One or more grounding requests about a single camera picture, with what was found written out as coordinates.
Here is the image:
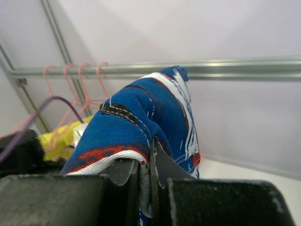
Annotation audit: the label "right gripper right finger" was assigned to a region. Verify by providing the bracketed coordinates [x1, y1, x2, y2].
[150, 137, 295, 226]

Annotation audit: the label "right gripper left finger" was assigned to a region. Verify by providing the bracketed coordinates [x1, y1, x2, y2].
[0, 159, 139, 226]

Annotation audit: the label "blue patterned trousers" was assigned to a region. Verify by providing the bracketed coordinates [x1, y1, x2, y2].
[61, 66, 201, 226]

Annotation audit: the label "pink hanger of blue trousers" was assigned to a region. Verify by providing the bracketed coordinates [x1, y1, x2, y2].
[199, 149, 205, 166]

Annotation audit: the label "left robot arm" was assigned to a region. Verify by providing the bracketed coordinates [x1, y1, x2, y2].
[0, 129, 66, 178]

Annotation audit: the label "yellow trousers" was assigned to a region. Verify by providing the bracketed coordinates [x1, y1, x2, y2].
[38, 121, 81, 161]

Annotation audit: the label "pink hanger of purple trousers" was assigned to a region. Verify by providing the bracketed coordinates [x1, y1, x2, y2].
[75, 61, 109, 113]

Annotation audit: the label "pink hanger of yellow trousers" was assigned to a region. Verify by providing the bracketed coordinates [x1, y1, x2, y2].
[0, 64, 59, 139]

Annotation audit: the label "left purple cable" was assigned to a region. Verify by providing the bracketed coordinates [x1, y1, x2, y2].
[0, 96, 85, 165]

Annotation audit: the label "aluminium hanging rail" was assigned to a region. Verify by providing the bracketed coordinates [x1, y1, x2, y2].
[9, 55, 301, 82]

